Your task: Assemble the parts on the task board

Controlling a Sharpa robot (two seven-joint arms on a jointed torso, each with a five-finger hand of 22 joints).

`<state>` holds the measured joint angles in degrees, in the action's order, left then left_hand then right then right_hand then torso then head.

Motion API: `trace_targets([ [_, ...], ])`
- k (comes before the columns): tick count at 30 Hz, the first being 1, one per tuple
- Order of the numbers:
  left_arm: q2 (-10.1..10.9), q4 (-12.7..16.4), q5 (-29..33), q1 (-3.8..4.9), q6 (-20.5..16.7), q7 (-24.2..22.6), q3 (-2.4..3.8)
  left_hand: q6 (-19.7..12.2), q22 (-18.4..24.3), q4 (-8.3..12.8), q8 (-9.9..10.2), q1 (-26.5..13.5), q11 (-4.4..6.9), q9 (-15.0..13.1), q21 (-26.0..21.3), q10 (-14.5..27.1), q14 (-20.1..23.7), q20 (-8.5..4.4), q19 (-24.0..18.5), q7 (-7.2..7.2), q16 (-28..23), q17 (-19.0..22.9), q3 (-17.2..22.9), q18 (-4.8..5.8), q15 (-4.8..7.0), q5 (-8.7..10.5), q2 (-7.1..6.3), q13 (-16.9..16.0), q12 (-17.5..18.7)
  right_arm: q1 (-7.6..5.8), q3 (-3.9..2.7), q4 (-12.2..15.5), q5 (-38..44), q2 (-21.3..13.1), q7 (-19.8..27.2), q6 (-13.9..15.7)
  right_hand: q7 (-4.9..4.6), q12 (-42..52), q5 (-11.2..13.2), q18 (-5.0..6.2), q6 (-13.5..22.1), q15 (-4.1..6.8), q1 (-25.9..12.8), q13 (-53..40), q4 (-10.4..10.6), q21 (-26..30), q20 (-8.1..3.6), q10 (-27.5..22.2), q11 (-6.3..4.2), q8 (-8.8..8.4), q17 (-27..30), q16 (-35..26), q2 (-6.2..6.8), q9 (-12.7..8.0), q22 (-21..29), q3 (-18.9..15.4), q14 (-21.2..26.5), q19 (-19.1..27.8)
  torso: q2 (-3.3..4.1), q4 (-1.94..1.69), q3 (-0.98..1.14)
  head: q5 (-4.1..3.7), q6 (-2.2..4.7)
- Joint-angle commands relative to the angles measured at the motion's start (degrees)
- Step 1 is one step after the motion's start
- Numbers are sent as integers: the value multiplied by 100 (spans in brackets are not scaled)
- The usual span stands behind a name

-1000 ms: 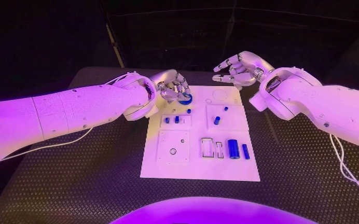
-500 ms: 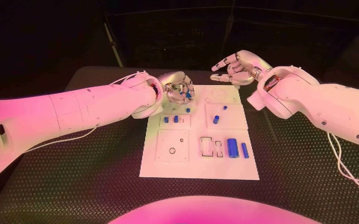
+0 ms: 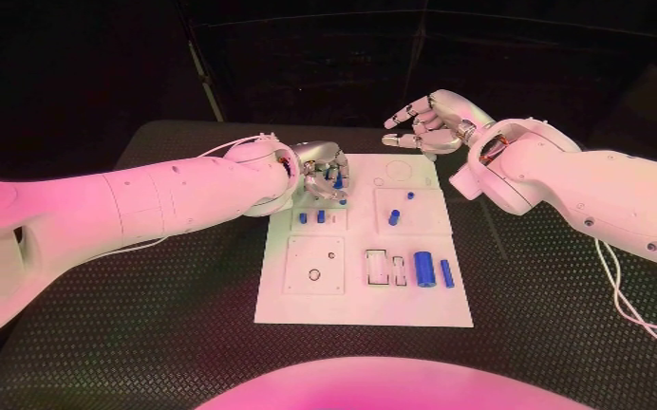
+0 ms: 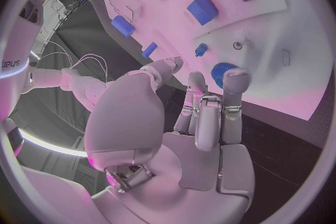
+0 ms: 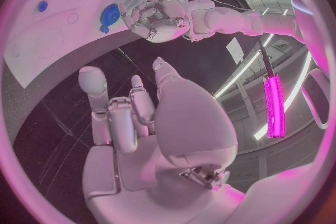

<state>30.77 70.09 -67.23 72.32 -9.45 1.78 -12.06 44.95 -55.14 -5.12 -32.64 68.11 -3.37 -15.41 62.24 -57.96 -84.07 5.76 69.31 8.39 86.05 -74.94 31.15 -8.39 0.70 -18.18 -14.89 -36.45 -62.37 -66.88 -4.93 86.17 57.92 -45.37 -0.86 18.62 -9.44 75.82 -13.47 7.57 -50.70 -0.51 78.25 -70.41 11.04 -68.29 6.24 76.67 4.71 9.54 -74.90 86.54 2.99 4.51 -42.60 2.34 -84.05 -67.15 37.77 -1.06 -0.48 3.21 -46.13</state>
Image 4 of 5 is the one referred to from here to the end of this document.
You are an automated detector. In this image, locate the blue gear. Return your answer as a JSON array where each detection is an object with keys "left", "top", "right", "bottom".
[{"left": 211, "top": 62, "right": 240, "bottom": 90}]

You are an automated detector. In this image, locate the white cable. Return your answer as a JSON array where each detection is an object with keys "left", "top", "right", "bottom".
[
  {"left": 38, "top": 40, "right": 74, "bottom": 69},
  {"left": 70, "top": 53, "right": 109, "bottom": 83}
]

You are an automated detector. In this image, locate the blue thick cylinder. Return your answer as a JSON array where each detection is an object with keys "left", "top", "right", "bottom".
[{"left": 110, "top": 15, "right": 137, "bottom": 39}]

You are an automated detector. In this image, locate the blue peg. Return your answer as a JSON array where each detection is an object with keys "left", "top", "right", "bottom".
[{"left": 194, "top": 43, "right": 209, "bottom": 58}]

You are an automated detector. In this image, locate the blue small cylinder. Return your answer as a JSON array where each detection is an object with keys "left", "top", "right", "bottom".
[{"left": 141, "top": 41, "right": 159, "bottom": 59}]

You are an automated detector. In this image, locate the blue square block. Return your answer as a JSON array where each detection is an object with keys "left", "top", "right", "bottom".
[{"left": 186, "top": 0, "right": 220, "bottom": 26}]

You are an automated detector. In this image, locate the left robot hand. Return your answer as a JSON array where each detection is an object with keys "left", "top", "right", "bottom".
[{"left": 83, "top": 56, "right": 256, "bottom": 224}]

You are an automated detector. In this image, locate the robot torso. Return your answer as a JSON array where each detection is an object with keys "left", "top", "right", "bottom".
[{"left": 0, "top": 16, "right": 44, "bottom": 157}]

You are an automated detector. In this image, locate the glowing light bar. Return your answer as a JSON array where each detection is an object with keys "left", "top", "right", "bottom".
[{"left": 18, "top": 129, "right": 88, "bottom": 158}]

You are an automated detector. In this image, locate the white task board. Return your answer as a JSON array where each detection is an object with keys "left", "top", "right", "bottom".
[{"left": 94, "top": 0, "right": 335, "bottom": 122}]

